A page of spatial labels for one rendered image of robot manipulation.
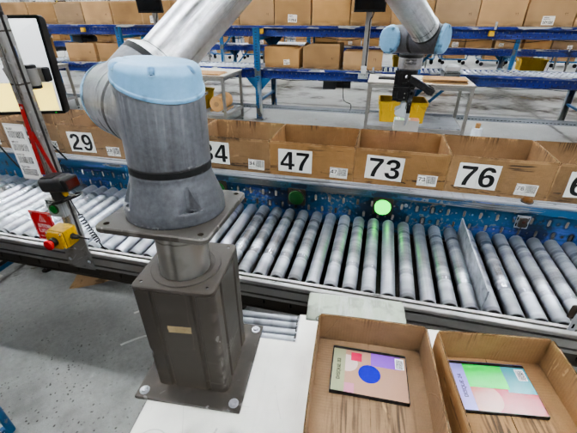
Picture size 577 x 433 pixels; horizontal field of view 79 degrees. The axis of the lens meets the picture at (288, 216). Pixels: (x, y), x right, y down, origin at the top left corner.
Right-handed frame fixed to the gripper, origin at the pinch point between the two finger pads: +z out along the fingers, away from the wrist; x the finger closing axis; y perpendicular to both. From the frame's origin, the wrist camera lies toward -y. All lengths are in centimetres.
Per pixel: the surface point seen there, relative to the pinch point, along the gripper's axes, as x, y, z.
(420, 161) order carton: 8.0, -7.8, 14.8
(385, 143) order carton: -20.8, 6.3, 17.0
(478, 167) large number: 8.1, -30.5, 15.3
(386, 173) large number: 8.2, 5.1, 21.5
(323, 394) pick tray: 105, 17, 40
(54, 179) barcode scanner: 74, 112, 7
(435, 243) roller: 29, -17, 41
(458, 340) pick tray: 85, -15, 34
